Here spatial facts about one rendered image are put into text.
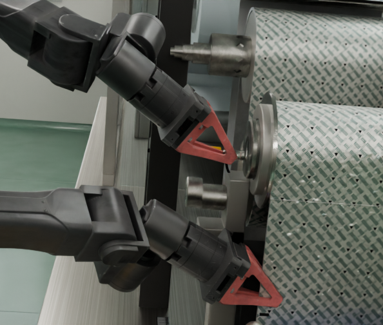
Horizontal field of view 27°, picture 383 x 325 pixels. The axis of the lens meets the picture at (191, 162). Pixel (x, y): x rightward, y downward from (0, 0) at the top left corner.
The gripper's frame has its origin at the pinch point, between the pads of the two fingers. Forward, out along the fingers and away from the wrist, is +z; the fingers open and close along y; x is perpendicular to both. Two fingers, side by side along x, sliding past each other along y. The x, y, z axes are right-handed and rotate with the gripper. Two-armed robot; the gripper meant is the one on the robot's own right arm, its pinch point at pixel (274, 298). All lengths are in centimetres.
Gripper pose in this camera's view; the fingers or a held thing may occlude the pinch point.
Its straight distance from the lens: 102.7
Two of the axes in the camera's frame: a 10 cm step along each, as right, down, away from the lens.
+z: 8.3, 5.2, 2.0
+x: 5.5, -8.1, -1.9
